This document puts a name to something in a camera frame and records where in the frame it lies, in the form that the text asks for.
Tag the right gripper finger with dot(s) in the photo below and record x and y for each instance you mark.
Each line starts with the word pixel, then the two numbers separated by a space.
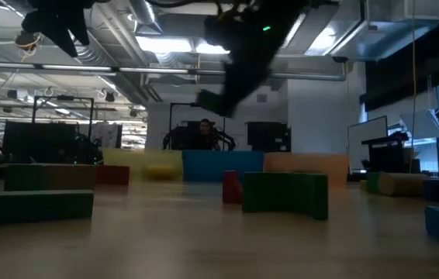
pixel 252 83
pixel 233 93

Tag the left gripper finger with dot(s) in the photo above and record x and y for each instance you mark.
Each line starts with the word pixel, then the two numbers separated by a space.
pixel 68 40
pixel 83 33

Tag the red wooden arch block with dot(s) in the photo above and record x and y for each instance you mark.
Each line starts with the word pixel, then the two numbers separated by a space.
pixel 230 188

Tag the yellow wooden cylinder block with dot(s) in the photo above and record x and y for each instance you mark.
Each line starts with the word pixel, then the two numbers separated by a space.
pixel 159 172

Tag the green wooden arch block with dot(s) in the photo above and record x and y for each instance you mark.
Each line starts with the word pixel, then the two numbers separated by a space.
pixel 281 190
pixel 372 183

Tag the red rectangular wooden block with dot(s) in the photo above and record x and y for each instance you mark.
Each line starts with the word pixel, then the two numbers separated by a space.
pixel 113 175

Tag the green wooden plank block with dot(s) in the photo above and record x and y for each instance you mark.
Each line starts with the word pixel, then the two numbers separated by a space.
pixel 29 206

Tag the ceiling light panel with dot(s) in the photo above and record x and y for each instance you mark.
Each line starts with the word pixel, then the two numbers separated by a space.
pixel 211 48
pixel 163 44

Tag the person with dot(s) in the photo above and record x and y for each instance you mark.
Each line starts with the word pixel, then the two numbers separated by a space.
pixel 205 133

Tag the black monitor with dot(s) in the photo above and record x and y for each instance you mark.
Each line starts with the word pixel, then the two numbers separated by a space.
pixel 39 141
pixel 268 135

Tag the teal plastic bin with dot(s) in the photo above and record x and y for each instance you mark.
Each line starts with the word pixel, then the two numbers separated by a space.
pixel 223 162

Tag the silver ceiling pipe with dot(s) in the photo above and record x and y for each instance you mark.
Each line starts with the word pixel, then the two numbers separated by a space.
pixel 146 70

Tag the orange translucent plastic bin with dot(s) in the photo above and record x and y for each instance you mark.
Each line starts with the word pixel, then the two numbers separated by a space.
pixel 305 162

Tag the white patterned board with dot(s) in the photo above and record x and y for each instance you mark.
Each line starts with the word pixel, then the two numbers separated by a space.
pixel 105 135

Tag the yellow translucent plastic bin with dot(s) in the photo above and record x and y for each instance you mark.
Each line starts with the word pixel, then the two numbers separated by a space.
pixel 126 162

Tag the whiteboard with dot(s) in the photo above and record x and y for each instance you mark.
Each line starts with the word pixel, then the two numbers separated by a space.
pixel 367 143

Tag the black standing desk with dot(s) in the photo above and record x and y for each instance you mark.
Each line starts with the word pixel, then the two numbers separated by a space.
pixel 388 153

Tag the natural wood cylinder block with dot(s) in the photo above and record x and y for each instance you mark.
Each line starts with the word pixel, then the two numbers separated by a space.
pixel 403 184

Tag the grey wall vent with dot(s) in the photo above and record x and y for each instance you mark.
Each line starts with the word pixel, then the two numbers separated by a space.
pixel 262 98

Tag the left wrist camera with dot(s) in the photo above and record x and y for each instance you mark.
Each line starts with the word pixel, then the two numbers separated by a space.
pixel 35 21

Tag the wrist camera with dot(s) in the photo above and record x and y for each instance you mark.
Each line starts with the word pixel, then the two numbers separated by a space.
pixel 221 33
pixel 35 21

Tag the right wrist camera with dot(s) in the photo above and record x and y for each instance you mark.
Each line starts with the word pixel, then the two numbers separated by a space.
pixel 221 33

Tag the round silver air duct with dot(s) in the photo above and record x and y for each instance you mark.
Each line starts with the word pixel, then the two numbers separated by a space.
pixel 144 13

